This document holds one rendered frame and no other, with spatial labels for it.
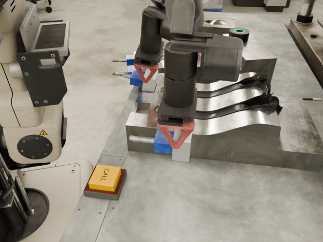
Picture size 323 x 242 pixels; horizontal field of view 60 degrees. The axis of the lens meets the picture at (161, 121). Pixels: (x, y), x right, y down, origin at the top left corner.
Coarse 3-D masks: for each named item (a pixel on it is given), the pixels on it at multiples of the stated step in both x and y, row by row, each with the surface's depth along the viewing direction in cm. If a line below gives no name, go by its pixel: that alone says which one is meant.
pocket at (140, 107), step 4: (136, 104) 80; (140, 104) 80; (144, 104) 80; (148, 104) 80; (136, 108) 80; (140, 108) 81; (144, 108) 81; (148, 108) 80; (136, 112) 79; (140, 112) 80; (144, 112) 80
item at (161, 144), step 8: (136, 136) 59; (160, 136) 58; (176, 136) 56; (160, 144) 57; (168, 144) 56; (184, 144) 55; (160, 152) 58; (168, 152) 58; (176, 152) 57; (184, 152) 56; (176, 160) 58; (184, 160) 58
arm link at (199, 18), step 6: (168, 0) 43; (174, 0) 43; (198, 0) 42; (168, 6) 43; (198, 6) 43; (168, 12) 44; (198, 12) 43; (168, 18) 44; (198, 18) 43; (198, 24) 45; (198, 30) 49
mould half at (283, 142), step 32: (160, 96) 82; (224, 96) 80; (128, 128) 72; (224, 128) 68; (256, 128) 65; (288, 128) 75; (224, 160) 73; (256, 160) 71; (288, 160) 70; (320, 160) 68
